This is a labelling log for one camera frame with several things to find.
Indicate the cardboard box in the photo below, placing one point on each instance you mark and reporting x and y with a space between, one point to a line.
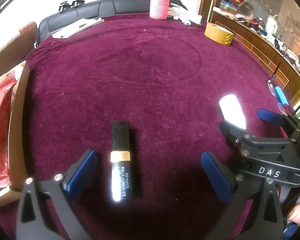
16 162

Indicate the black gold lipstick tube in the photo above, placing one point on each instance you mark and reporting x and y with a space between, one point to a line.
120 158

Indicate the black leather sofa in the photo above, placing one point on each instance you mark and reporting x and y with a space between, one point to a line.
95 9

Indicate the person right hand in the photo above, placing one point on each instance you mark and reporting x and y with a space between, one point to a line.
294 215

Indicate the wooden cabinet with clutter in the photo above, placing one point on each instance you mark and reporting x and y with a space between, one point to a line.
270 30

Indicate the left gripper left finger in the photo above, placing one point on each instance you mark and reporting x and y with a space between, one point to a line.
61 190

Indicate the pink knitted thermos bottle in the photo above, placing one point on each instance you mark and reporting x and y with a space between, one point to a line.
158 9

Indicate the blue cylindrical battery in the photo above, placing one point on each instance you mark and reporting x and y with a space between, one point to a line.
281 96

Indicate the yellow tape roll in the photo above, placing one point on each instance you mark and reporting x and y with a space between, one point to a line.
218 34

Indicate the brown armchair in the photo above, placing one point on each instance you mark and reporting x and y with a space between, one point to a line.
13 51

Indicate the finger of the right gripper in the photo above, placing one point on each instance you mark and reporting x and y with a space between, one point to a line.
276 119
235 135

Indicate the white cloth pile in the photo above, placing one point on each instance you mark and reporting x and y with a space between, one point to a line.
186 17

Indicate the red plastic packet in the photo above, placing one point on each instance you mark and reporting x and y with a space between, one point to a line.
6 89

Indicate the eyeglasses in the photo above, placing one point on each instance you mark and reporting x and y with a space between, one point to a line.
271 86

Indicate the notebook with pen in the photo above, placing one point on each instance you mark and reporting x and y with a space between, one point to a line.
76 27

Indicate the black binder clips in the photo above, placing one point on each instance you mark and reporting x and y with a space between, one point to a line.
65 5

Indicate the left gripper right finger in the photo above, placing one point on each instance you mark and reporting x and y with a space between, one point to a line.
265 219

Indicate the black bag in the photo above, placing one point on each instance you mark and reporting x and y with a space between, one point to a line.
179 3

